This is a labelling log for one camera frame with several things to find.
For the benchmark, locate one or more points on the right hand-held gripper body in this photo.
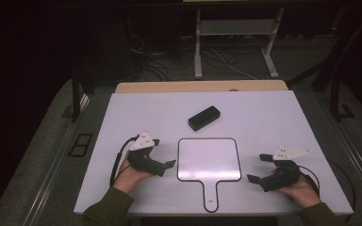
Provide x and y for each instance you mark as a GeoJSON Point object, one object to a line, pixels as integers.
{"type": "Point", "coordinates": [283, 179]}

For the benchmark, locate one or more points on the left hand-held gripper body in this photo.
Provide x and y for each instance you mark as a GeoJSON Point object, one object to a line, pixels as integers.
{"type": "Point", "coordinates": [144, 157]}

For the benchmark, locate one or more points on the white paddle whiteboard black rim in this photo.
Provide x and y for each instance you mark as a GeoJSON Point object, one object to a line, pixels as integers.
{"type": "Point", "coordinates": [209, 160]}

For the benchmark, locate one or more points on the black whiteboard eraser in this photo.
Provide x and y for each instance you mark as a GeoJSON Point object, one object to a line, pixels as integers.
{"type": "Point", "coordinates": [204, 117]}

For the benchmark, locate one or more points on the person's right hand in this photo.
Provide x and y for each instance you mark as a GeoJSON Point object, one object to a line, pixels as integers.
{"type": "Point", "coordinates": [304, 193]}

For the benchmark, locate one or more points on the person's left hand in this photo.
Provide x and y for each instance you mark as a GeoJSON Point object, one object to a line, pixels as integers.
{"type": "Point", "coordinates": [127, 179]}

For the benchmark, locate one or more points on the wooden table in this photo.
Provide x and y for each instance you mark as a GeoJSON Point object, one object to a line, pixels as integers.
{"type": "Point", "coordinates": [201, 86]}

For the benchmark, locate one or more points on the black metal stand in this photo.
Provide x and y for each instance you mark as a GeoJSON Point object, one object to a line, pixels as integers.
{"type": "Point", "coordinates": [334, 94]}
{"type": "Point", "coordinates": [75, 94]}

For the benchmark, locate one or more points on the white metal stand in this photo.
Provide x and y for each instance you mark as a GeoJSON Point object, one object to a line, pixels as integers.
{"type": "Point", "coordinates": [237, 28]}

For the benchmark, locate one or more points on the black floor frame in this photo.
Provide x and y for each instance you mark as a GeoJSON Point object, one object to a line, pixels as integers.
{"type": "Point", "coordinates": [81, 145]}

